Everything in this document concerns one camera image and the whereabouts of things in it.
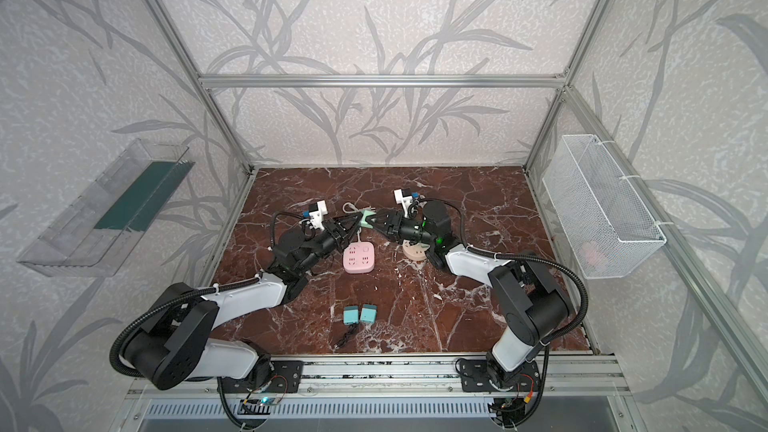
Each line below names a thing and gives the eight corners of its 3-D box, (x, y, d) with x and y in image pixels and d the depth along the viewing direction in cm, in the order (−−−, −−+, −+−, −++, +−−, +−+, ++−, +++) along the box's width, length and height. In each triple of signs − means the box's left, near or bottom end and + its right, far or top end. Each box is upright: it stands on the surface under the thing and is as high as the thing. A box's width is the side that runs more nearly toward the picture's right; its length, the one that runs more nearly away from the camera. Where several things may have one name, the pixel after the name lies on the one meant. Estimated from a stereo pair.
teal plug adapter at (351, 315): (343, 324, 83) (341, 322, 82) (345, 307, 86) (344, 305, 85) (358, 324, 83) (357, 322, 82) (359, 307, 86) (359, 305, 85)
